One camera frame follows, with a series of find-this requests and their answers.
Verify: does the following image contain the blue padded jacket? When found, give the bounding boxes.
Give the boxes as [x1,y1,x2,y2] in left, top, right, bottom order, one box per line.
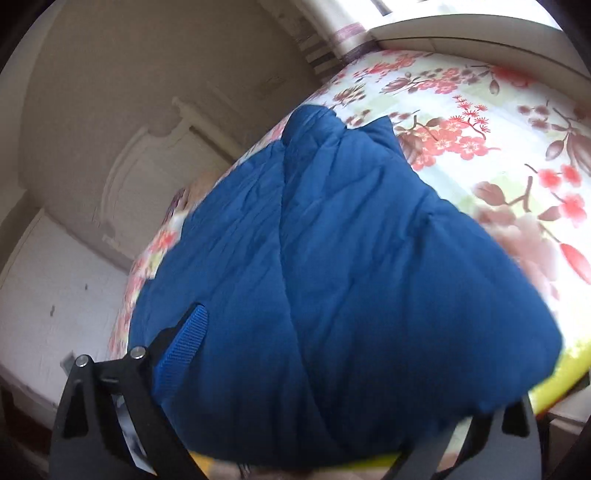
[129,105,562,469]

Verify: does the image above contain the white wardrobe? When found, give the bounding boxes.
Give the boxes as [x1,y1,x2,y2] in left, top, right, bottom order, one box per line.
[1,212,127,427]

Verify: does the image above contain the white bed headboard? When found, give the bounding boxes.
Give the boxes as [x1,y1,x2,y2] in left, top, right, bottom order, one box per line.
[94,97,243,261]

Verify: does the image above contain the floral quilt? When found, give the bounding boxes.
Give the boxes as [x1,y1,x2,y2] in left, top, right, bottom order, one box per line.
[108,48,591,416]

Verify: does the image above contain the striped patterned curtain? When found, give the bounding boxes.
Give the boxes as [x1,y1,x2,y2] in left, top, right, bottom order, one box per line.
[297,22,380,83]

